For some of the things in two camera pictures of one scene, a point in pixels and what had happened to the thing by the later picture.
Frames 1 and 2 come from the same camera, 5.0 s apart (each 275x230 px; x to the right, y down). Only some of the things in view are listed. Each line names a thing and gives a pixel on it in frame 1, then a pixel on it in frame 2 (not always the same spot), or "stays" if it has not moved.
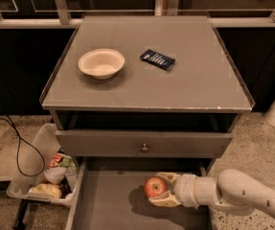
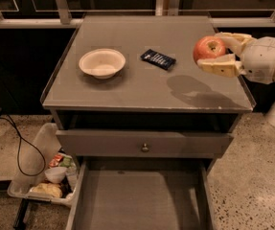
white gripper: [186, 190] -> [261, 60]
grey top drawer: [143, 144] stays
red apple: [154, 186] -> [209, 47]
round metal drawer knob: [144, 149] stays
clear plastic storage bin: [44, 172] stays
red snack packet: [56, 160] stays
